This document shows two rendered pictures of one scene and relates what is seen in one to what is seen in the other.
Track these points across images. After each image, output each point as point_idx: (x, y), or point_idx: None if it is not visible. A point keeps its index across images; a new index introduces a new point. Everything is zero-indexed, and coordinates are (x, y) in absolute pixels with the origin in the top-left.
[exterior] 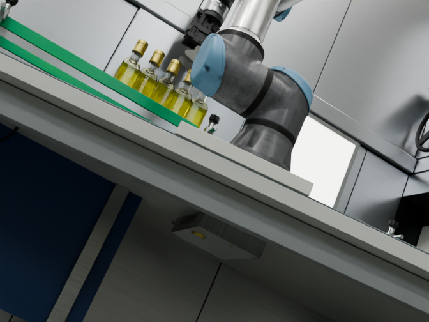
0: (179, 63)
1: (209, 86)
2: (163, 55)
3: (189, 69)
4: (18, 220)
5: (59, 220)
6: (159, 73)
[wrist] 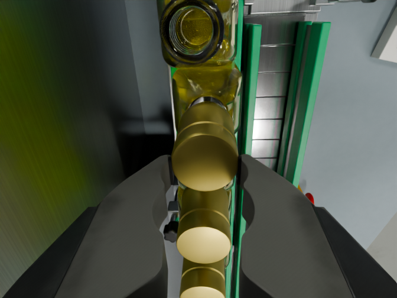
0: (229, 230)
1: None
2: (221, 280)
3: (218, 188)
4: None
5: None
6: (29, 252)
